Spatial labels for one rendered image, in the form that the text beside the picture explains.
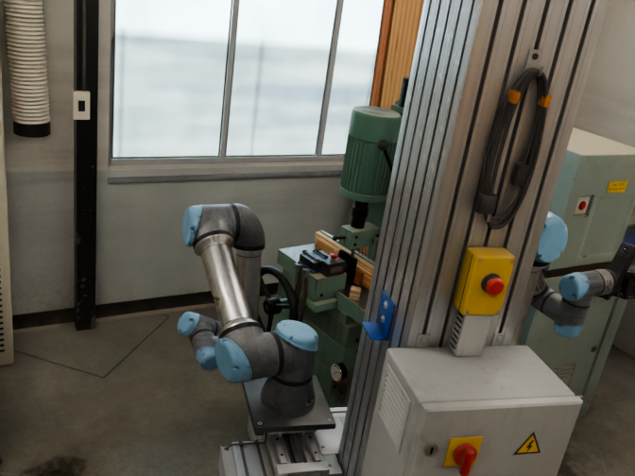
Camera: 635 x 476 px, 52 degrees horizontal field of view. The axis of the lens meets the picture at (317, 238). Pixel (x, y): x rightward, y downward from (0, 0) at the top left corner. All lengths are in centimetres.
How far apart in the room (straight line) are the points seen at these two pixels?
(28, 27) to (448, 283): 221
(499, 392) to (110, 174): 253
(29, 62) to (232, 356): 181
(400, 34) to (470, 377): 274
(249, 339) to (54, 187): 194
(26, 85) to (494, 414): 240
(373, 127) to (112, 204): 171
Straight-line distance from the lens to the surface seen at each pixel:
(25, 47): 307
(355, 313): 225
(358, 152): 227
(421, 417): 125
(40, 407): 320
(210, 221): 186
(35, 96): 310
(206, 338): 203
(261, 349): 169
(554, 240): 168
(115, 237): 359
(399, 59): 386
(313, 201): 398
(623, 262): 208
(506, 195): 133
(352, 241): 239
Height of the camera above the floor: 193
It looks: 22 degrees down
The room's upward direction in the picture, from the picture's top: 9 degrees clockwise
